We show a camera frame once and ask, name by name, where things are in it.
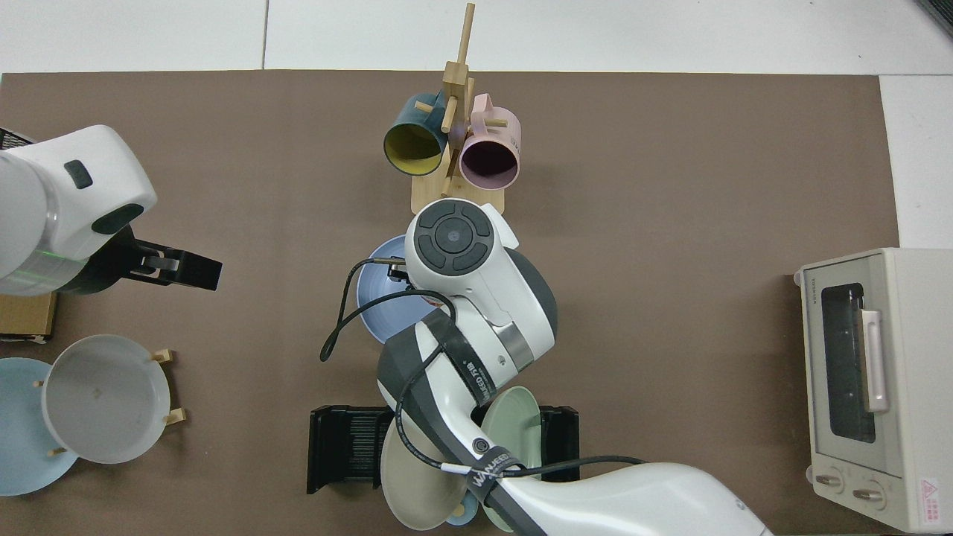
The beige plate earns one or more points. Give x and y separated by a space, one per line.
406 484

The pale toaster oven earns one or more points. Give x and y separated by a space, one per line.
901 447

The small blue round thing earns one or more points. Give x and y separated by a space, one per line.
458 519

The wooden plate rack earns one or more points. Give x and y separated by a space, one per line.
162 356

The pink cup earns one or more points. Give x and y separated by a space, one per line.
506 123

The light blue plate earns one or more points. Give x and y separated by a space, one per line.
22 439

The pale green plate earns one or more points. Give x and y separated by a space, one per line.
521 424

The brown table cloth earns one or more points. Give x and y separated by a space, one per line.
670 186

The black dish rack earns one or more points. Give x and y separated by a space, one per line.
342 447

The grey plate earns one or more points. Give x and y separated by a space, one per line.
104 398

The dark teal cup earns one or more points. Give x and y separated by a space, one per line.
413 149

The wooden cup stand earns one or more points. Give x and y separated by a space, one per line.
428 201

